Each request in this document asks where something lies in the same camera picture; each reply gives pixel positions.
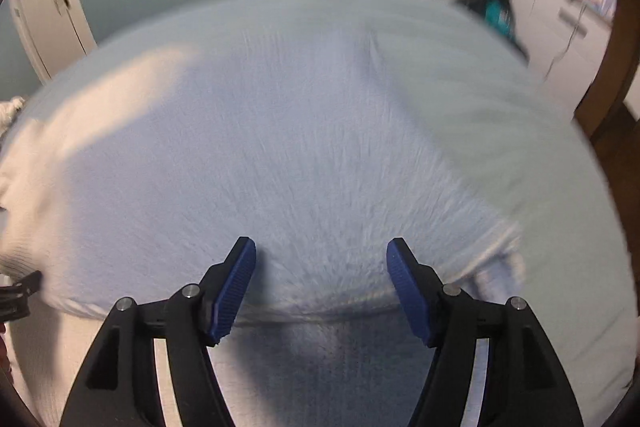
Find light blue knit sweater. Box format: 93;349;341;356
1;29;523;426

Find teal bed sheet mattress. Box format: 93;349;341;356
10;0;638;426

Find white door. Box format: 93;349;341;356
9;0;96;83

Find wooden chair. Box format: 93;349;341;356
572;0;640;228

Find black and teal bag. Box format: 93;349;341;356
452;0;529;64

